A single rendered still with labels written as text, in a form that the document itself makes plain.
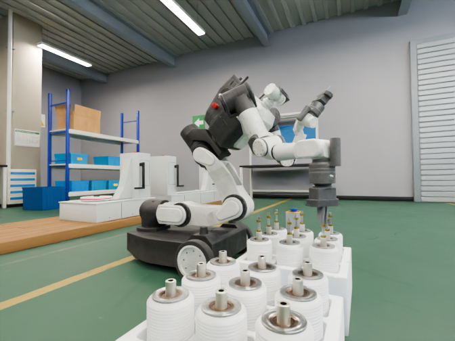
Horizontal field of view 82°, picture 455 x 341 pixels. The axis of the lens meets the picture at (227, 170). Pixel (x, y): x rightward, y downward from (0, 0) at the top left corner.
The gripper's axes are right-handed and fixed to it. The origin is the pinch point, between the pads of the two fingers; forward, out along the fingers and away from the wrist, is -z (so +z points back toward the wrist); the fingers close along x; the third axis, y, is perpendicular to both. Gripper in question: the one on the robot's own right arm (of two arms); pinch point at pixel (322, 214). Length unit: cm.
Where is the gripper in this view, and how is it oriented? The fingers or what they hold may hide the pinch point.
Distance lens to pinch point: 98.8
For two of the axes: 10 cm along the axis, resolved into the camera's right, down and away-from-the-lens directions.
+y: 3.7, -0.3, -9.3
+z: -0.1, -10.0, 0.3
